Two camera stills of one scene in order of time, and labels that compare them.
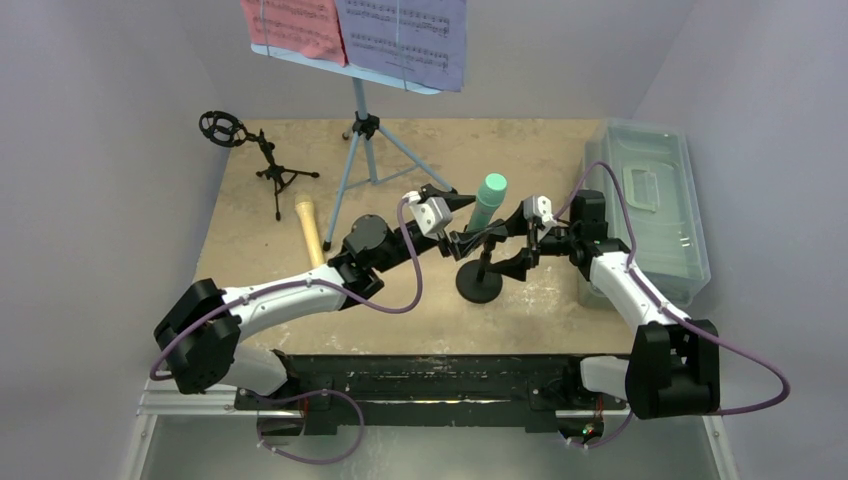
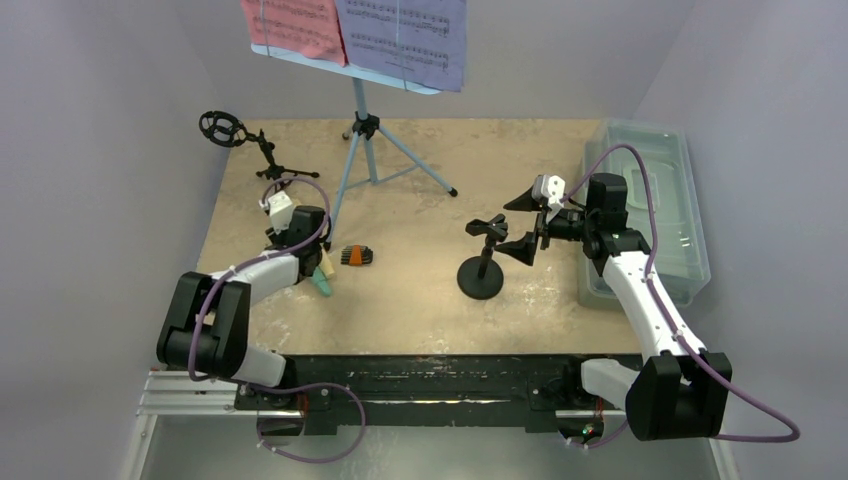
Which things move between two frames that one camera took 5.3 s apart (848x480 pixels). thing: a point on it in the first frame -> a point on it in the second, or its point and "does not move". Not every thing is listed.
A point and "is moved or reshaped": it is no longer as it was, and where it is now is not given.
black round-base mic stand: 475,283 does not move
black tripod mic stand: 225,129 does not move
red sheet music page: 310,27 does not move
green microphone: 491,193 is moved or reshaped
